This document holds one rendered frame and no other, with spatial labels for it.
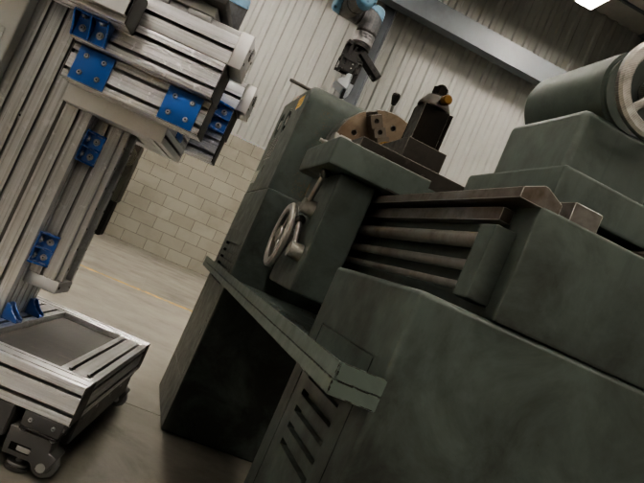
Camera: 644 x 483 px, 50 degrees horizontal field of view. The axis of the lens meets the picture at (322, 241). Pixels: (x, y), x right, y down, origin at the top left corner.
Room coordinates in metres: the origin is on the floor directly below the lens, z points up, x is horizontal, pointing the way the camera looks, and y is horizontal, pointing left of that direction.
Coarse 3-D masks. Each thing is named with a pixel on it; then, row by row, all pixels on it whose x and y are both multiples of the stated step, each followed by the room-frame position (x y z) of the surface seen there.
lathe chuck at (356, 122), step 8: (360, 112) 2.19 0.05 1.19; (384, 112) 2.21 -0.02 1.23; (344, 120) 2.24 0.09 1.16; (352, 120) 2.19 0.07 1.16; (360, 120) 2.19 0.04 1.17; (384, 120) 2.21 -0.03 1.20; (392, 120) 2.22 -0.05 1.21; (400, 120) 2.22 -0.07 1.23; (336, 128) 2.21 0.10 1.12; (344, 128) 2.18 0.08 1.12; (352, 128) 2.19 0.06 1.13; (360, 128) 2.20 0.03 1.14; (392, 128) 2.23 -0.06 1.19; (400, 128) 2.22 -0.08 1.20; (352, 136) 2.19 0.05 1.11; (360, 136) 2.20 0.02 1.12; (368, 136) 2.20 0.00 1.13; (392, 136) 2.22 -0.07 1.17; (400, 136) 2.23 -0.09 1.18
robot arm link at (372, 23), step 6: (378, 6) 2.46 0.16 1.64; (366, 12) 2.45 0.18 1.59; (372, 12) 2.46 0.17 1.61; (378, 12) 2.46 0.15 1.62; (384, 12) 2.48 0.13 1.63; (366, 18) 2.45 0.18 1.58; (372, 18) 2.46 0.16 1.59; (378, 18) 2.46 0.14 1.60; (360, 24) 2.47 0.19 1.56; (366, 24) 2.46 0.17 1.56; (372, 24) 2.46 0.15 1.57; (378, 24) 2.47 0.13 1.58; (366, 30) 2.46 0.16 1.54; (372, 30) 2.46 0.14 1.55; (378, 30) 2.48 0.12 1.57
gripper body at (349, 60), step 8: (352, 40) 2.47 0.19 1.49; (344, 48) 2.49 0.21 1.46; (352, 48) 2.47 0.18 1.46; (360, 48) 2.48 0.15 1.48; (368, 48) 2.48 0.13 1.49; (344, 56) 2.45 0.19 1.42; (352, 56) 2.48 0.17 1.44; (336, 64) 2.52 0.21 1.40; (344, 64) 2.48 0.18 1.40; (352, 64) 2.47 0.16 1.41; (360, 64) 2.46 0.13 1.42; (344, 72) 2.51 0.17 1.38; (352, 72) 2.47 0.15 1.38
